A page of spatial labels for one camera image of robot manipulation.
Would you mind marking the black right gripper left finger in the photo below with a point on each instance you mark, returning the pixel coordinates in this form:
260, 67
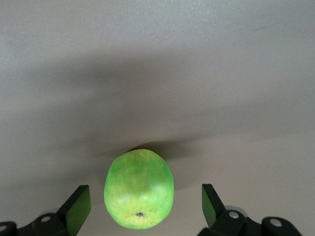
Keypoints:
73, 211

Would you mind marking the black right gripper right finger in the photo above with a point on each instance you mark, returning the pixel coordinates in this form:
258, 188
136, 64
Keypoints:
216, 216

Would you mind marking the green apple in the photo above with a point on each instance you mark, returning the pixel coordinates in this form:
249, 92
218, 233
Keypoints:
139, 191

